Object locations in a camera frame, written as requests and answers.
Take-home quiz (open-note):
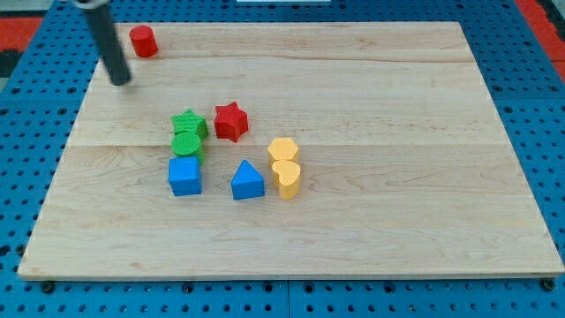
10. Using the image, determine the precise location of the red star block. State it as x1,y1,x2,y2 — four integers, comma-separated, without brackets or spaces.
214,101,249,142

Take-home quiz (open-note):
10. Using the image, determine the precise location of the green star block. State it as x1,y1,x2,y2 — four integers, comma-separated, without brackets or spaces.
170,109,209,140

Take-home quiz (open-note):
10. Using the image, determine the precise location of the yellow hexagon block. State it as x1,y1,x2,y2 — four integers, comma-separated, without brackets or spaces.
267,138,299,167

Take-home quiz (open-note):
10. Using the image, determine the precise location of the yellow heart block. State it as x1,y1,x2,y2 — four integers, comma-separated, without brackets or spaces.
271,160,301,200

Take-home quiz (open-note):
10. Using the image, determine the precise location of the blue triangle block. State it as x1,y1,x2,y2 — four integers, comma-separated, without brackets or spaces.
230,160,265,200

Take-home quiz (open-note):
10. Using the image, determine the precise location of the blue cube block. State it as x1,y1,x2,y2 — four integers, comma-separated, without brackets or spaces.
168,156,202,196

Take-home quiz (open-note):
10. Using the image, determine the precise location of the green cylinder block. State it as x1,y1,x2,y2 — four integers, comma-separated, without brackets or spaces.
170,132,205,164

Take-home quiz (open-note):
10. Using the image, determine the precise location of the light wooden board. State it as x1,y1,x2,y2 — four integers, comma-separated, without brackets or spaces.
19,22,564,281

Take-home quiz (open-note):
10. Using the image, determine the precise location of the red cylinder block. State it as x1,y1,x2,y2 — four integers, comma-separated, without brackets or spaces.
129,25,158,57

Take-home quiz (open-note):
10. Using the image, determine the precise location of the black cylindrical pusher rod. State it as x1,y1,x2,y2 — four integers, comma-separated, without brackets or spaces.
72,0,132,86

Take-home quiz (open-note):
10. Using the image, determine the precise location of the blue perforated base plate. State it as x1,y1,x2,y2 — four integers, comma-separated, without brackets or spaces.
1,0,564,317

